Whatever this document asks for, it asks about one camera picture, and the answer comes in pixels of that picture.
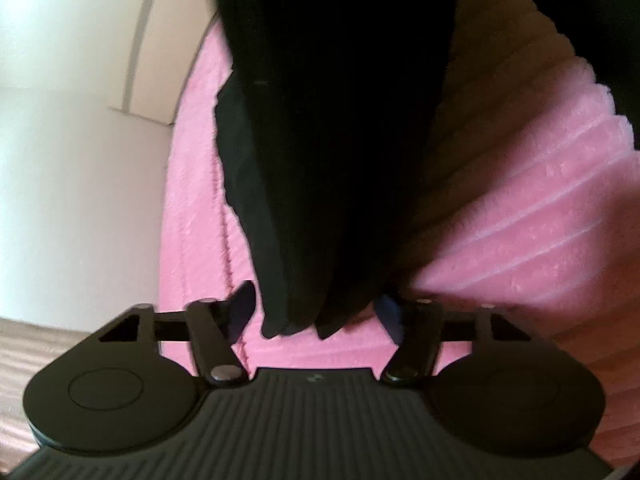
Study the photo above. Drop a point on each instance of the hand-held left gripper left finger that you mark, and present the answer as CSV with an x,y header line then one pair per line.
x,y
242,305

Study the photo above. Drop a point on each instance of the pink ribbed blanket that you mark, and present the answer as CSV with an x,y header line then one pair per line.
x,y
525,210

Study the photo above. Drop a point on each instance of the black zip-pocket garment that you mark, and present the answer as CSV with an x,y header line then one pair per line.
x,y
330,135

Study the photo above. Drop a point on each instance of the beige headboard with grey stripe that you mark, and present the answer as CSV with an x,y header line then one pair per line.
x,y
165,60

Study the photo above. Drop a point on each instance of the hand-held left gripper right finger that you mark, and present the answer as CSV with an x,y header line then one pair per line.
x,y
387,315

